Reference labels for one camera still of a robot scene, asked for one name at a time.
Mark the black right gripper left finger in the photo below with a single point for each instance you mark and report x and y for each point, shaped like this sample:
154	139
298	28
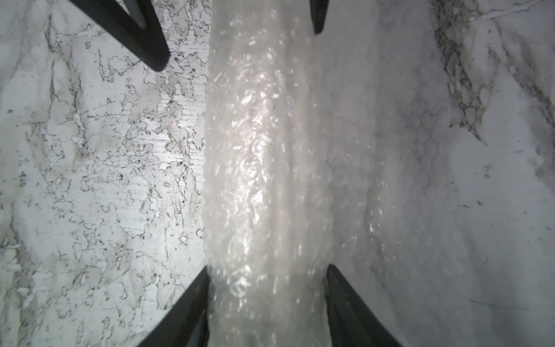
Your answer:
186	323

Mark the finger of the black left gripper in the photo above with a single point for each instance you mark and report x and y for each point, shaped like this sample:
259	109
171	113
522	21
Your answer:
318	11
135	25

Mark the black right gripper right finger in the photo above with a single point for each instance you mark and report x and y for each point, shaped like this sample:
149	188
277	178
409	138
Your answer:
351	312

